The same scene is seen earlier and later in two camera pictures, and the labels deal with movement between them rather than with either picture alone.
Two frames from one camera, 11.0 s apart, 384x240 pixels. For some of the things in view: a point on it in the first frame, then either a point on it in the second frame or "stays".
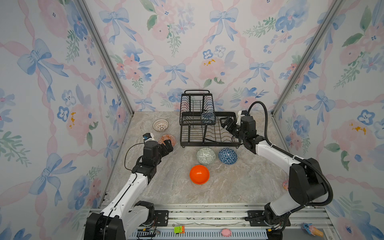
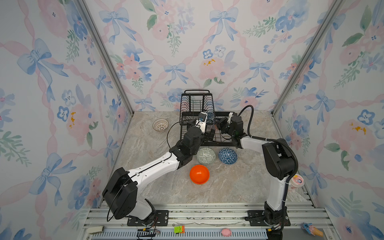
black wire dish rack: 200,124 stays
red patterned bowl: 166,137 -> 214,127
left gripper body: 162,151 -> 206,137
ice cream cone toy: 311,229 stays
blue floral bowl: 208,117 stays
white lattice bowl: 160,124 stays
